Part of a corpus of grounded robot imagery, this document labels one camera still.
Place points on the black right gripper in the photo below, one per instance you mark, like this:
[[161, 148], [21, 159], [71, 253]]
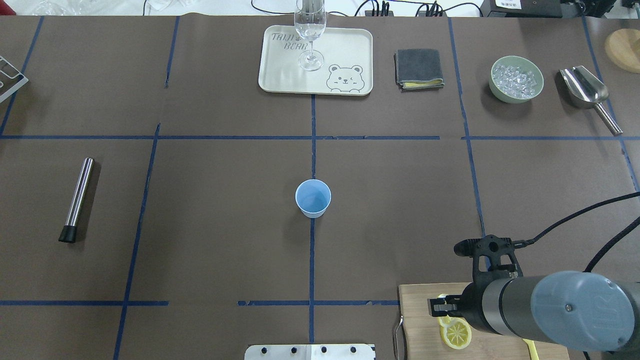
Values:
[[471, 306]]

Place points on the yellow plastic knife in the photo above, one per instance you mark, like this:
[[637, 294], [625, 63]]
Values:
[[532, 349]]

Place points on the black monitor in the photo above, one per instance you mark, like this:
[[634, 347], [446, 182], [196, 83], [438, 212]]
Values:
[[609, 9]]

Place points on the light blue plastic cup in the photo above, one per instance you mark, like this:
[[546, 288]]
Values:
[[313, 197]]

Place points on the steel muddler black tip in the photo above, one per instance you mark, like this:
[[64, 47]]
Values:
[[69, 230]]

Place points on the clear wine glass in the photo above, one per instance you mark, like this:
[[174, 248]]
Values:
[[310, 20]]

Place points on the wooden cutting board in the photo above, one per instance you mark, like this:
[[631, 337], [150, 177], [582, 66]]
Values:
[[420, 336]]

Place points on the wooden cup tree stand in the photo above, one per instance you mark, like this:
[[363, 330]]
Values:
[[623, 49]]

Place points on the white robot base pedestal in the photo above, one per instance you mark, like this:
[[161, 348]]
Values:
[[340, 351]]

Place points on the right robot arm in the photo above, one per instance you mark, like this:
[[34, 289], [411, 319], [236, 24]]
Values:
[[583, 311]]

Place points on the white cup rack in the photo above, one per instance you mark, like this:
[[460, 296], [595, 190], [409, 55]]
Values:
[[11, 79]]

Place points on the yellow lemon half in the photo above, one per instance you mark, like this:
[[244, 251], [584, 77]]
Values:
[[455, 332]]

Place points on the green bowl of ice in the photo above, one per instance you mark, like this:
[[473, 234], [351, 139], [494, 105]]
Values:
[[515, 80]]

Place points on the grey folded cloth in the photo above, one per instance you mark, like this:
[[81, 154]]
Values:
[[418, 68]]

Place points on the steel ice scoop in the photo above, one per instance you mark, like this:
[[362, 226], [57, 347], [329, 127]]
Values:
[[588, 92]]

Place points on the cream bear tray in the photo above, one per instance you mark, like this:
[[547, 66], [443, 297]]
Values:
[[342, 63]]

